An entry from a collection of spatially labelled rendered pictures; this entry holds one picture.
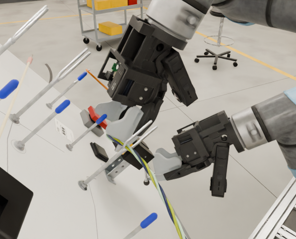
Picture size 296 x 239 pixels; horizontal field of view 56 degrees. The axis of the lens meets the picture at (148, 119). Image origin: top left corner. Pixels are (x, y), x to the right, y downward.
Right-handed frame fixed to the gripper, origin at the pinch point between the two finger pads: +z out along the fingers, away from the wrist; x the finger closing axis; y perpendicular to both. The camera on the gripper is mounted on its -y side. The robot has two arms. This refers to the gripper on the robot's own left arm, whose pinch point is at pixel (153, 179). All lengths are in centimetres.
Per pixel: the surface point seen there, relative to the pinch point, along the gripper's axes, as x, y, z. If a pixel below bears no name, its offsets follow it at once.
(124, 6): -354, 154, 65
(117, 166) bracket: 9.1, 7.5, 1.5
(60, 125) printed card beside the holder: 11.3, 19.0, 6.8
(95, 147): 5.5, 12.1, 5.9
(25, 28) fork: 26.5, 29.5, -5.7
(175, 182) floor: -129, -45, 41
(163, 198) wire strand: 26.1, 5.0, -11.1
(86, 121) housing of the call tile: -1.4, 17.9, 8.9
